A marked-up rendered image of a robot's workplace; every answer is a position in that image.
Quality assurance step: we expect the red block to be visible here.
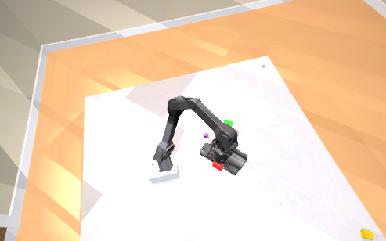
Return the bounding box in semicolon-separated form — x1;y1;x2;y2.
212;161;224;171

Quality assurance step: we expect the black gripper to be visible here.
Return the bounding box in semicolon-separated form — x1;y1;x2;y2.
200;142;239;175

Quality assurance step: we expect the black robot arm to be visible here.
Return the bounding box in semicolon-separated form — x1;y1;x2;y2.
153;95;248;172

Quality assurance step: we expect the green block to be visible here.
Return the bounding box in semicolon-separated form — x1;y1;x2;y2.
224;120;233;127

